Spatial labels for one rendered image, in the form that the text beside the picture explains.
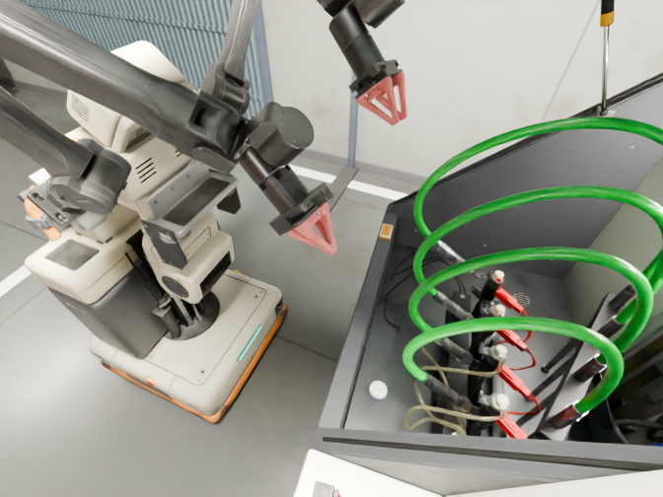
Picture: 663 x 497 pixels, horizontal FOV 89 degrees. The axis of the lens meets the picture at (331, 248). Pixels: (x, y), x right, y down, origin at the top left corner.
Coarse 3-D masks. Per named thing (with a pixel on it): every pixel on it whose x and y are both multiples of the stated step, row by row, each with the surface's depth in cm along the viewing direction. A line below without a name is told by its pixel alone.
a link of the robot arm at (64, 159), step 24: (0, 96) 47; (0, 120) 48; (24, 120) 50; (24, 144) 52; (48, 144) 53; (72, 144) 56; (96, 144) 61; (48, 168) 56; (72, 168) 56; (72, 192) 59; (96, 192) 60
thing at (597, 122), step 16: (528, 128) 44; (544, 128) 43; (560, 128) 43; (576, 128) 42; (608, 128) 41; (624, 128) 41; (640, 128) 40; (656, 128) 40; (480, 144) 48; (496, 144) 47; (448, 160) 51; (464, 160) 50; (432, 176) 53; (416, 208) 58; (416, 224) 61; (656, 256) 52
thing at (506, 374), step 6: (504, 366) 55; (504, 372) 54; (510, 372) 54; (504, 378) 54; (510, 378) 54; (516, 378) 54; (510, 384) 54; (516, 384) 53; (522, 384) 53; (522, 390) 53; (528, 390) 53
